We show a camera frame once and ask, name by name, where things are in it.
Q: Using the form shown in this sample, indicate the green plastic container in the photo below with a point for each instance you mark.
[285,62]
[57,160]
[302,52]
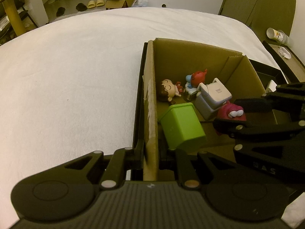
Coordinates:
[183,126]

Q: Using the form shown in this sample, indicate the instant noodle cup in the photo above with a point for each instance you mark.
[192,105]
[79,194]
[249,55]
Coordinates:
[276,35]

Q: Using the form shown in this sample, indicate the crumpled white wrapper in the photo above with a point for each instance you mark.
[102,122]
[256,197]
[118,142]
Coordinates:
[284,52]

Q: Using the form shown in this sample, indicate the wooden table leg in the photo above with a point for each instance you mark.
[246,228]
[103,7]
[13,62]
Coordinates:
[14,16]

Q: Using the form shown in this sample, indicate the flattened cardboard sheet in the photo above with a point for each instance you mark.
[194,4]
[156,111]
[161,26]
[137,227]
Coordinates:
[262,4]

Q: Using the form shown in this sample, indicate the black metal frame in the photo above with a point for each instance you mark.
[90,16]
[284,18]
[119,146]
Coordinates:
[28,16]

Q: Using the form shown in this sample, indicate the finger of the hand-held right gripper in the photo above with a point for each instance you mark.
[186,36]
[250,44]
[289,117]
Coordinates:
[286,100]
[262,133]

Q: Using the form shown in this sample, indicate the brown-haired doll figure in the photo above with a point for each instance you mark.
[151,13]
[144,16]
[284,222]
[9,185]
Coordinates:
[168,89]

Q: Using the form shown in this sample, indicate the brown cardboard box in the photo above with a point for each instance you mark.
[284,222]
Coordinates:
[181,59]

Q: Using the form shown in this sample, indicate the white grey toy appliance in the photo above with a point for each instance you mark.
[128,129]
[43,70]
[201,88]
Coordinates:
[218,93]

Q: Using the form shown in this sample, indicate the dark bedside table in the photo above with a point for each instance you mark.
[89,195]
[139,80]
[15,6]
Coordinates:
[297,64]

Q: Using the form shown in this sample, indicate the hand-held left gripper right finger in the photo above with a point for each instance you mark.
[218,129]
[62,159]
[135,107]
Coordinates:
[183,169]

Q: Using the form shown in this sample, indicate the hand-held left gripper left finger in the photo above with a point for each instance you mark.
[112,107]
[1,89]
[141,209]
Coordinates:
[137,158]

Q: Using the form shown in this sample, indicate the black slipper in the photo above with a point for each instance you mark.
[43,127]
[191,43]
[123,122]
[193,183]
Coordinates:
[60,11]
[81,7]

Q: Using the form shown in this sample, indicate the red and blue toy figure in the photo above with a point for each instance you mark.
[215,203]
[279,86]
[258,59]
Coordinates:
[197,76]

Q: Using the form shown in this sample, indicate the small open cardboard box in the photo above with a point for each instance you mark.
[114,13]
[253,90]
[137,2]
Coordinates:
[119,1]

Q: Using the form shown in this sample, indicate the black tray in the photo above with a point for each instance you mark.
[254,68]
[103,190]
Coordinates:
[266,71]

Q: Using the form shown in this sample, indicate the pink toy with white teeth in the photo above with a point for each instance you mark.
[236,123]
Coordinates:
[226,111]

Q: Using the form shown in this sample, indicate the white bed sheet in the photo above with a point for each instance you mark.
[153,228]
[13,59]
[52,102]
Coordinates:
[71,81]

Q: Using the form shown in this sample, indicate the grey square box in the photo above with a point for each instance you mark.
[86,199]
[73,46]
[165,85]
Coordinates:
[206,109]

